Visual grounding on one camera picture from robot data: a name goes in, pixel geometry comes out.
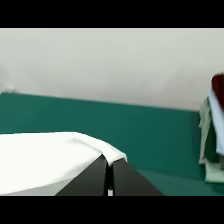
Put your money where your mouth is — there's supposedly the pale green garment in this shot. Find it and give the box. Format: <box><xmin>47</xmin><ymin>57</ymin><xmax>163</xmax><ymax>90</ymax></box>
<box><xmin>198</xmin><ymin>96</ymin><xmax>224</xmax><ymax>184</ymax></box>

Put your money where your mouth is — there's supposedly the white shirt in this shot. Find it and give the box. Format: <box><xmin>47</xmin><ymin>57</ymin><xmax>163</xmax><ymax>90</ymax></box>
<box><xmin>0</xmin><ymin>131</ymin><xmax>128</xmax><ymax>196</ymax></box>

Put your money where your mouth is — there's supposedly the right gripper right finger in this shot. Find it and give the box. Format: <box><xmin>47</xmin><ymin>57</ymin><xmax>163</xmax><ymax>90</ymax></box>
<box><xmin>111</xmin><ymin>158</ymin><xmax>164</xmax><ymax>197</ymax></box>

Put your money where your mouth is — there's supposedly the dark red garment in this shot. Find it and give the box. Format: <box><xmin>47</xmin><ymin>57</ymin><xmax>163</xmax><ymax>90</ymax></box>
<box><xmin>211</xmin><ymin>73</ymin><xmax>224</xmax><ymax>108</ymax></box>

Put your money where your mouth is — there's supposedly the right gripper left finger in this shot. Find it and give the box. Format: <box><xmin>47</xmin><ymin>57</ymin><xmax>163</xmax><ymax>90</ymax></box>
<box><xmin>55</xmin><ymin>153</ymin><xmax>108</xmax><ymax>197</ymax></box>

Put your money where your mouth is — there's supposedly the light blue garment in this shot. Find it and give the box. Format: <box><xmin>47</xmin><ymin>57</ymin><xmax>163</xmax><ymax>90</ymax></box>
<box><xmin>207</xmin><ymin>88</ymin><xmax>224</xmax><ymax>157</ymax></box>

